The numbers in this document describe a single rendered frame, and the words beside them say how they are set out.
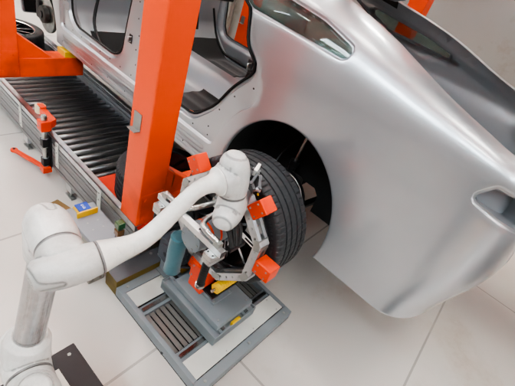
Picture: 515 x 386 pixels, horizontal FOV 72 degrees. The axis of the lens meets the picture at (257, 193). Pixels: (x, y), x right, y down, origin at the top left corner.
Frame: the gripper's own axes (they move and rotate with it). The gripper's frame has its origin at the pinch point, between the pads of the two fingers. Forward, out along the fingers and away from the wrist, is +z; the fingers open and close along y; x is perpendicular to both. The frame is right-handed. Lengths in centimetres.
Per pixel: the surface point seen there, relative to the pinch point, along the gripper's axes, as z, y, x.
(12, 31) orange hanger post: 93, -220, -53
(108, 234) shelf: -9, -59, -79
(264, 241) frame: -17.9, 17.6, -19.6
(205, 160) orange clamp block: 3.4, -24.2, -11.3
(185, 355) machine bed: -32, 11, -111
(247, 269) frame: -21.2, 17.6, -36.8
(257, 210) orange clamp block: -17.1, 8.9, -6.4
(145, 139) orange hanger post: 2, -55, -16
